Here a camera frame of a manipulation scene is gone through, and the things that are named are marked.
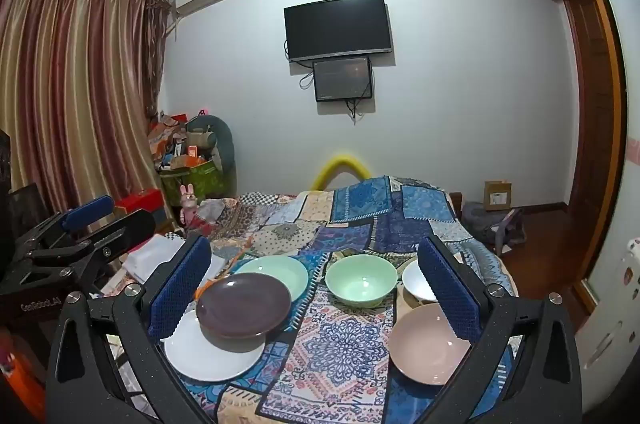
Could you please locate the pink bowl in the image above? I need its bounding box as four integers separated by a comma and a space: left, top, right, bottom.
388, 303, 475, 386

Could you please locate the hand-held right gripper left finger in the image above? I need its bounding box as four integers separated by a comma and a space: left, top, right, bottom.
46, 234, 213, 424

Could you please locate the cardboard box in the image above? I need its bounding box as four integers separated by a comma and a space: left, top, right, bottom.
483, 180, 513, 211

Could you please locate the yellow foam tube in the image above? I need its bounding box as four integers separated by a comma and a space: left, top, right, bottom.
312, 152, 372, 191

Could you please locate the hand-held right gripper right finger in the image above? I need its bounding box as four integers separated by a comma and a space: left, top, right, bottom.
417, 235, 583, 424

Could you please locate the black television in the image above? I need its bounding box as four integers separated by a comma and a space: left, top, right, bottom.
283, 0, 393, 63

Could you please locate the red box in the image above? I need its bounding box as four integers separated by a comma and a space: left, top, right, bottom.
114, 189, 165, 217

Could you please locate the brown plate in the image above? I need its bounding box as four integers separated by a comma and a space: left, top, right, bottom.
195, 273, 292, 339

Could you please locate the pink bunny toy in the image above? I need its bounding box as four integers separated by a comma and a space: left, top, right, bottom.
180, 184, 200, 225

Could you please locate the patchwork blanket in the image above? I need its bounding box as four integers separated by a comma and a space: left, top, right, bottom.
165, 175, 518, 424

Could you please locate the green bowl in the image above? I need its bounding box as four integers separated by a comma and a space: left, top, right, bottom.
325, 254, 399, 308

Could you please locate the wooden door frame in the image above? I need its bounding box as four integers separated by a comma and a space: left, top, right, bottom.
555, 0, 628, 335

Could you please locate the white door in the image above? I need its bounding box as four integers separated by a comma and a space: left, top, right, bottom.
575, 0, 640, 412

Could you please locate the grey bag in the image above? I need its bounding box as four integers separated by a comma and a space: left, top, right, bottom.
461, 201, 526, 255

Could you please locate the white plate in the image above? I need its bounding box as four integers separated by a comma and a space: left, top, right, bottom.
164, 308, 267, 381

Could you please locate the white folded cloth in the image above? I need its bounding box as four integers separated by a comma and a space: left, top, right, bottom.
122, 233, 216, 285

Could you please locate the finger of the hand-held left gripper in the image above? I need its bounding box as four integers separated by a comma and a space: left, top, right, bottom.
30, 210, 157, 285
17, 195, 115, 255

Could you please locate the green plate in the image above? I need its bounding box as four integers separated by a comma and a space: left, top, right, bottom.
232, 255, 309, 302

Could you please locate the white bowl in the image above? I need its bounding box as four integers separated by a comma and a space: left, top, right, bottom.
401, 260, 441, 303

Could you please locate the green storage box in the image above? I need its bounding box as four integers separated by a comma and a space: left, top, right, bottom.
161, 159, 225, 205

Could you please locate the small black monitor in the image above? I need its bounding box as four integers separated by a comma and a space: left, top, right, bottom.
313, 56, 374, 103

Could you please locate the striped curtain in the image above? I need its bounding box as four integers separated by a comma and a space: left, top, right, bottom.
0, 0, 168, 225

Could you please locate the person's left forearm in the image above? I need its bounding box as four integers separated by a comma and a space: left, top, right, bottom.
0, 334, 47, 422

